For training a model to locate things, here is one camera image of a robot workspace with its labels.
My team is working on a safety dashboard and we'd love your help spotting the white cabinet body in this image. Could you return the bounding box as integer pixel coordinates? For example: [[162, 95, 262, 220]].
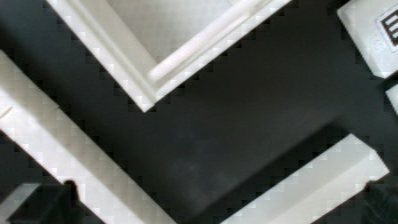
[[47, 0, 292, 110]]

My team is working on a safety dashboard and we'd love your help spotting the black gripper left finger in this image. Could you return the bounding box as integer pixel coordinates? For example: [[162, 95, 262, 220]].
[[0, 179, 82, 224]]

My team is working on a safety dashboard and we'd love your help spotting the white cabinet top block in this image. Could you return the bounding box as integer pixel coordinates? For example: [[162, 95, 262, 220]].
[[221, 134, 390, 224]]

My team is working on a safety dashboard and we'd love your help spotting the white U-shaped fence frame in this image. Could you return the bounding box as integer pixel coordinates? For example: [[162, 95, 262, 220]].
[[0, 52, 177, 224]]

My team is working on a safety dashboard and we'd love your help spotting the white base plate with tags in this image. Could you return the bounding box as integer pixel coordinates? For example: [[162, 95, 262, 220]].
[[338, 0, 398, 78]]

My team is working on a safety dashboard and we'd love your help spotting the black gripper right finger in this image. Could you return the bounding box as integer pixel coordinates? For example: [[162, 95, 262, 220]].
[[360, 181, 398, 224]]

